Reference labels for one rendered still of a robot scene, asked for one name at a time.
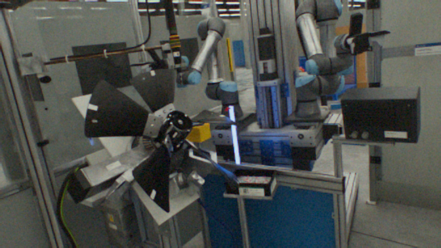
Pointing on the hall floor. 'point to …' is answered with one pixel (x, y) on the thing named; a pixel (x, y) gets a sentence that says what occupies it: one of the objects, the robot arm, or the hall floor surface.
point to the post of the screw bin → (243, 222)
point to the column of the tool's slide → (31, 139)
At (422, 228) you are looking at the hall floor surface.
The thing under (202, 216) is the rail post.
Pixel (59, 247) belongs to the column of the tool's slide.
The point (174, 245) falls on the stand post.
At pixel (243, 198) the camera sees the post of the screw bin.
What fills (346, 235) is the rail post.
